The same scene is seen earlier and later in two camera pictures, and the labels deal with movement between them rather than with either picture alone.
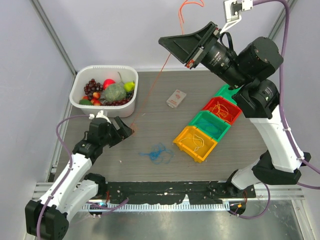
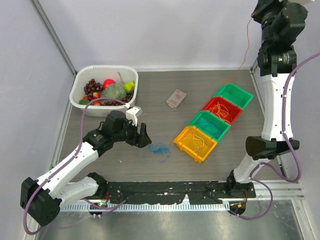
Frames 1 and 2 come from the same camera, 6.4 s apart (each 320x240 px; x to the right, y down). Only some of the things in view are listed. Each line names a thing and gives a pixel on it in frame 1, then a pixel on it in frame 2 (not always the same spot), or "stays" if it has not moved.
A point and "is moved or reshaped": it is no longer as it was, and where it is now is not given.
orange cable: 181,23 is moved or reshaped
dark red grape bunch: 92,87 stays
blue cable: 156,154 is moved or reshaped
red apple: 107,82 stays
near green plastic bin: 210,124 stays
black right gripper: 183,46 → 261,6
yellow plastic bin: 197,144 stays
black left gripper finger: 126,131 → 145,139
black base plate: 172,192 stays
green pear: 129,86 stays
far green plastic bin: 227,93 stays
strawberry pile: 95,101 stays
